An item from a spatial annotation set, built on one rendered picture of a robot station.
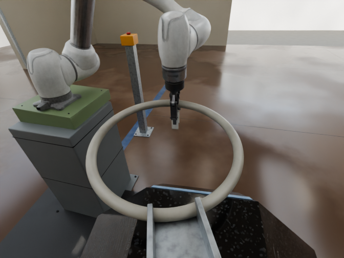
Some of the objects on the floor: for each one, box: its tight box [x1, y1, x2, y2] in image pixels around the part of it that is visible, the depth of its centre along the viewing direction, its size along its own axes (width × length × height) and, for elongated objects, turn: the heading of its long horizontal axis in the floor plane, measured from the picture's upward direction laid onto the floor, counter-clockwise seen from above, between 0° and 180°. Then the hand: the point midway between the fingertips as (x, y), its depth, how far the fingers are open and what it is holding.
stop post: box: [120, 34, 154, 138], centre depth 193 cm, size 20×20×109 cm
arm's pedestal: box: [8, 101, 139, 218], centre depth 132 cm, size 50×50×80 cm
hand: (175, 120), depth 82 cm, fingers closed on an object, 4 cm apart
